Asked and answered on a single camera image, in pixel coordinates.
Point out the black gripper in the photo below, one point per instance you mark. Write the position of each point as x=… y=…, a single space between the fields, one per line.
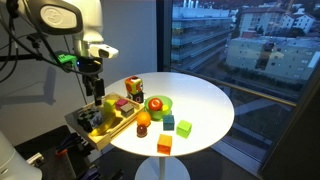
x=89 y=68

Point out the yellow banana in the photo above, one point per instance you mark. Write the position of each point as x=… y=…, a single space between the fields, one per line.
x=106 y=125

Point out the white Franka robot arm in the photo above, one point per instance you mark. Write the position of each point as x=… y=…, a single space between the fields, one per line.
x=66 y=16

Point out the white rounded robot base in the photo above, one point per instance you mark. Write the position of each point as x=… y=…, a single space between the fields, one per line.
x=15 y=160

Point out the light wooden slatted tray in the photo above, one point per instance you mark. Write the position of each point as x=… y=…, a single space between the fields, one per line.
x=100 y=138

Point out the yellow cube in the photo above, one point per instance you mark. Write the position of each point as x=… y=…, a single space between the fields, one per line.
x=109 y=106

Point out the pink cube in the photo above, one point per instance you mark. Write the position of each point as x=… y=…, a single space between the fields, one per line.
x=121 y=103

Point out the orange soft number cube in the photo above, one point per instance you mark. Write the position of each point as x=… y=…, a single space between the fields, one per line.
x=133 y=85

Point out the green connector box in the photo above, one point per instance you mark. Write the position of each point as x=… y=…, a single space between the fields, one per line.
x=66 y=60

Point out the grey cube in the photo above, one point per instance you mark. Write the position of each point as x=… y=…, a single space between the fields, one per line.
x=127 y=110

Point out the dark soft letter cube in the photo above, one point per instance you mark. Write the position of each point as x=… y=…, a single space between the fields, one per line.
x=136 y=97

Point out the orange fruit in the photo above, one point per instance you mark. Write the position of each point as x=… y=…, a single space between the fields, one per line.
x=143 y=119

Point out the blue black clamp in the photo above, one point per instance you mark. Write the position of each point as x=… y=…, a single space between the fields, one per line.
x=68 y=143

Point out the red apple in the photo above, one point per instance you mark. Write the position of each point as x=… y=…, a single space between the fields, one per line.
x=155 y=104

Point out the dark red plum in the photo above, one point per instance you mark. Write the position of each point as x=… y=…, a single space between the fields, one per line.
x=141 y=131

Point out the green plastic bowl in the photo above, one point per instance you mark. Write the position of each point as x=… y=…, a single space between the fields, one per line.
x=158 y=115

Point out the small yellow lemon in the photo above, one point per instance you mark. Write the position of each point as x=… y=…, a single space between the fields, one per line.
x=165 y=108

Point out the teal cube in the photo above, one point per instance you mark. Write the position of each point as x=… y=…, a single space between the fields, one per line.
x=168 y=122

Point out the white power strip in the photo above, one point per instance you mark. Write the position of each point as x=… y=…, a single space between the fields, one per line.
x=36 y=159

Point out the wooden window handrail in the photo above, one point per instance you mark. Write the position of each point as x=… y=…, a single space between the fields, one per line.
x=233 y=86

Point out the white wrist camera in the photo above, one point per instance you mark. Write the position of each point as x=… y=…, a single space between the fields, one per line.
x=104 y=51

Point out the black camera stand rod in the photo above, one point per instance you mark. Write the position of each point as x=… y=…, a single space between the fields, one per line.
x=20 y=57

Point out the white round table pedestal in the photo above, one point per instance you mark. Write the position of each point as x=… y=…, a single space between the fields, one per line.
x=161 y=170

